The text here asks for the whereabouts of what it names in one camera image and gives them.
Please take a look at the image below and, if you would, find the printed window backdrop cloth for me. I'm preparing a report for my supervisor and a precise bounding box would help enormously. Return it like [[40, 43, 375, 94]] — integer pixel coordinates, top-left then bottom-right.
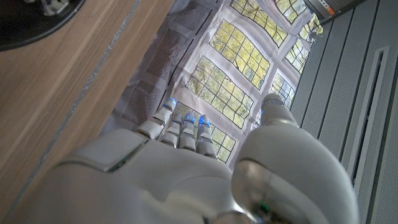
[[101, 0, 324, 170]]

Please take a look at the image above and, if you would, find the black half-moon tambourine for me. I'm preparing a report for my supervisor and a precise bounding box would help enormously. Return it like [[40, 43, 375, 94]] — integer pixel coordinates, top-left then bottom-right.
[[0, 0, 86, 52]]

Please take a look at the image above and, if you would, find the white framed wall slot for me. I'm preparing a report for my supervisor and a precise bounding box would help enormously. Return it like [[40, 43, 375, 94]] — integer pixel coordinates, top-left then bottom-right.
[[346, 45, 391, 187]]

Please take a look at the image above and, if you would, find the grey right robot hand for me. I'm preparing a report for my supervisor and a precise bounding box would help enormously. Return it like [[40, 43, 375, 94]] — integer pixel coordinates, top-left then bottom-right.
[[6, 93, 360, 224]]

